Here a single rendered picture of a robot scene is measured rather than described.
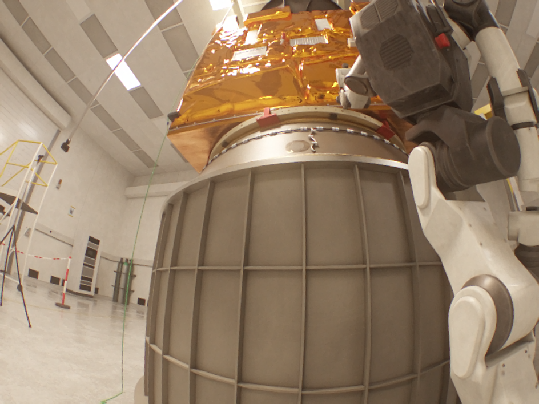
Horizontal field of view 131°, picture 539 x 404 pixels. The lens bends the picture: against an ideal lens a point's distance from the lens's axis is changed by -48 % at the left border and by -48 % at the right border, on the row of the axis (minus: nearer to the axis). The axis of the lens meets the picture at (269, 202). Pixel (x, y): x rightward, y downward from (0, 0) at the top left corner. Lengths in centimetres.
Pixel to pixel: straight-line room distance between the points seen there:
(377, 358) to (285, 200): 60
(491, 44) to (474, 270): 49
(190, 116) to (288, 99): 72
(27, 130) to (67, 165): 194
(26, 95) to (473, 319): 868
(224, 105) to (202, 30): 365
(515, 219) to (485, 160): 19
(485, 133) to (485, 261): 21
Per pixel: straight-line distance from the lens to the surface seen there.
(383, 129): 154
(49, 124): 857
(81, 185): 897
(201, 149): 187
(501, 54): 63
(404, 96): 57
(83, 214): 896
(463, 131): 49
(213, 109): 171
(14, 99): 825
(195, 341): 89
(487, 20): 70
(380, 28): 63
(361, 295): 75
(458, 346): 45
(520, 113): 59
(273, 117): 138
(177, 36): 541
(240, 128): 149
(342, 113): 140
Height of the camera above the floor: 67
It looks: 25 degrees up
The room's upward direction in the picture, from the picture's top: 3 degrees clockwise
